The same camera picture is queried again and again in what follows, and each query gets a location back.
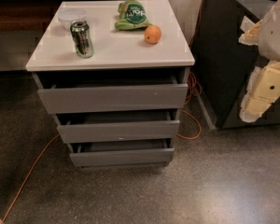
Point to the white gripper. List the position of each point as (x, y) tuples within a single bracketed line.
[(275, 36)]

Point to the orange fruit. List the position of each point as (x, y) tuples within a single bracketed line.
[(152, 34)]

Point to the grey bottom drawer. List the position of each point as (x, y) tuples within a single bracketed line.
[(139, 152)]

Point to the grey drawer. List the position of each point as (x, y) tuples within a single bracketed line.
[(117, 126), (139, 152), (113, 98)]

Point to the grey drawer cabinet white top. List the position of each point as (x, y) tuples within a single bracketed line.
[(120, 58)]

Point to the grey top drawer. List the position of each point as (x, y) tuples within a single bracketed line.
[(113, 98)]

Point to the grey middle drawer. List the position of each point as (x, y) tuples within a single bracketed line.
[(117, 126)]

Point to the dark grey trash bin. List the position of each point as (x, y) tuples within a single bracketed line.
[(222, 64)]

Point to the green chip bag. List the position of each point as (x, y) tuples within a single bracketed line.
[(132, 16)]

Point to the green soda can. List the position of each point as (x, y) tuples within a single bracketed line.
[(80, 32)]

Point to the white bowl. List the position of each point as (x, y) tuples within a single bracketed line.
[(67, 15)]

